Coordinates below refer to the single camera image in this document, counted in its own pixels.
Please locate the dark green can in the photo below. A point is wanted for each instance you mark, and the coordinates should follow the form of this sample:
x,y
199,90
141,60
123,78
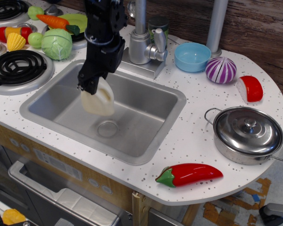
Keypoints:
x,y
155,22

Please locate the silver stove knob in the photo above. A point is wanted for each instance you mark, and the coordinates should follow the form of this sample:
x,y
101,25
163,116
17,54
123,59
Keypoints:
x,y
53,10

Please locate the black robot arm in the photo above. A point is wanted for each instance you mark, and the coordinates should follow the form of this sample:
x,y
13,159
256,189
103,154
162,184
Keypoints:
x,y
105,19

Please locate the grey metal pole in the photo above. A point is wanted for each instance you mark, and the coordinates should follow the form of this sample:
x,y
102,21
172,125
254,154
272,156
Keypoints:
x,y
216,26

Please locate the black stove burner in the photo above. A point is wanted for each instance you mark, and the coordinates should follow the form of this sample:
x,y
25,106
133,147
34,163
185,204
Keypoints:
x,y
12,8
20,67

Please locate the orange toy carrot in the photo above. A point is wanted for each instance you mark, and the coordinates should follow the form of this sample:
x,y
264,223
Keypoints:
x,y
58,23

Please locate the stainless steel pot lid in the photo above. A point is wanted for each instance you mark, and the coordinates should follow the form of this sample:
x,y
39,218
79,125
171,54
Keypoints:
x,y
248,130

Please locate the red yellow toy sausage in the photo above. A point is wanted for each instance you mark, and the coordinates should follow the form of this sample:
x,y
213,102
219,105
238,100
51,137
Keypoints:
x,y
6,31

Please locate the green plate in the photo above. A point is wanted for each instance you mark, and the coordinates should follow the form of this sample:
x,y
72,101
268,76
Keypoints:
x,y
76,19

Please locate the silver toy faucet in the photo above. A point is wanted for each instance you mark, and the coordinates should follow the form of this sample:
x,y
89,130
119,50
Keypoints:
x,y
142,56

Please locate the yellow object bottom left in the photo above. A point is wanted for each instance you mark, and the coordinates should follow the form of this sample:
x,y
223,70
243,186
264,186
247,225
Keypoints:
x,y
12,216

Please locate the front black stove burner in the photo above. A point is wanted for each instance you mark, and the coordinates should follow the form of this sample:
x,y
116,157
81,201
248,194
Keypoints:
x,y
20,67

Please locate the grey oven door handle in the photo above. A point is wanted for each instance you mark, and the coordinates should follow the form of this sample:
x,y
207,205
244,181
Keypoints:
x,y
60,202

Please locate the cream detergent bottle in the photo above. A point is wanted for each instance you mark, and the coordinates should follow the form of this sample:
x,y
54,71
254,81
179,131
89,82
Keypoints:
x,y
102,102

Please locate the black chair caster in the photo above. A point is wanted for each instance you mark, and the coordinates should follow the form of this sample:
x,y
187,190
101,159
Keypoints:
x,y
272,214

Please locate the yellow toy corn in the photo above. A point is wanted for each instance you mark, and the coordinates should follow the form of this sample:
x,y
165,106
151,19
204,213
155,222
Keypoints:
x,y
15,42

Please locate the green toy cabbage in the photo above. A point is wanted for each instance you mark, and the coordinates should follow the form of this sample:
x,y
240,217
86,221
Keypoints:
x,y
57,44

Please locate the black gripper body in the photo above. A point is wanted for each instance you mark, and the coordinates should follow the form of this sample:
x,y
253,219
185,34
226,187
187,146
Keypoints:
x,y
100,61

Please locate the small green toy ball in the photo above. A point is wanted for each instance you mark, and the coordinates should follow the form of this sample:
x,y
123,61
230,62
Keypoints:
x,y
35,39

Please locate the rear black stove burner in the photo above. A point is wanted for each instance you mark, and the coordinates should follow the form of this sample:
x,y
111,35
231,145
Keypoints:
x,y
12,8

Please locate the grey toy sink basin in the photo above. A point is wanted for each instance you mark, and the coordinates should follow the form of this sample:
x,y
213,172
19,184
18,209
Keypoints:
x,y
127,118

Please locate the light blue bowl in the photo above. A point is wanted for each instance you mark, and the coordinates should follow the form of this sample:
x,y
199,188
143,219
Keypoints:
x,y
192,57

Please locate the purple toy onion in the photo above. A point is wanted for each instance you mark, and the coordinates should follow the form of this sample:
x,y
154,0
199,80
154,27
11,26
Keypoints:
x,y
221,70

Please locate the red toy chili pepper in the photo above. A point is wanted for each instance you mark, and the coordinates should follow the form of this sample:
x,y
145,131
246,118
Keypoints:
x,y
187,173

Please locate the green toy ball rear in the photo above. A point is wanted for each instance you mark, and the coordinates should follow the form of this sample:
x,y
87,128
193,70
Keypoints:
x,y
33,11

